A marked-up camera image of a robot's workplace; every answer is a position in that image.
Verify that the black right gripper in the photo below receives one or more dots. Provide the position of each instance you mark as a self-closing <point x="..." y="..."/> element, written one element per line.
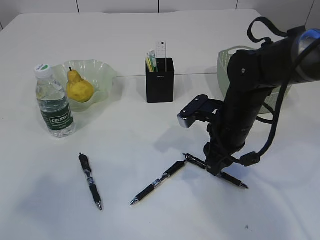
<point x="253" y="75"/>

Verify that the clear plastic ruler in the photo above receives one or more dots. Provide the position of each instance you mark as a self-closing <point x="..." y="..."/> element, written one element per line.
<point x="161" y="51"/>

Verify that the mint green pen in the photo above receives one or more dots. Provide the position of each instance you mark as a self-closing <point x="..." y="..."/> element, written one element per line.
<point x="153" y="60"/>

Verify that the yellow-green utility knife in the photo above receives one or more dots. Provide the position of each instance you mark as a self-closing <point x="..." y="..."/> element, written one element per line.
<point x="148" y="63"/>

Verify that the black pen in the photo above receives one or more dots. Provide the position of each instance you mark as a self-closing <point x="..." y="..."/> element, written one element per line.
<point x="222" y="175"/>
<point x="84" y="161"/>
<point x="155" y="184"/>

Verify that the yellow pear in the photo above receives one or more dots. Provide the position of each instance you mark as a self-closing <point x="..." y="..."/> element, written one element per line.
<point x="77" y="88"/>

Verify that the clear plastic water bottle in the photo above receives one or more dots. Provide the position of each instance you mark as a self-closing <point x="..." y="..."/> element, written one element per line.
<point x="53" y="103"/>

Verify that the blue grey right robot arm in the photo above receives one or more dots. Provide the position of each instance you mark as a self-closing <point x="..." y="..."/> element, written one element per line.
<point x="307" y="52"/>

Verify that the green woven plastic basket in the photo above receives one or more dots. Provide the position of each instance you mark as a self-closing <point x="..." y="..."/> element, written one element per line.
<point x="223" y="79"/>

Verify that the black square pen holder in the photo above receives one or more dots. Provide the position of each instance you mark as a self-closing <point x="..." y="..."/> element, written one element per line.
<point x="160" y="85"/>

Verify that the black pen under ruler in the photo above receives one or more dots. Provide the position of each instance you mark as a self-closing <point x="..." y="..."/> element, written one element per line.
<point x="155" y="184"/>

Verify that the pale green glass plate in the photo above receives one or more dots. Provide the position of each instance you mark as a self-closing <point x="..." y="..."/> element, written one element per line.
<point x="98" y="73"/>

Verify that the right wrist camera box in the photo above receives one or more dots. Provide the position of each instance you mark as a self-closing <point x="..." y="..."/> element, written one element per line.
<point x="201" y="108"/>

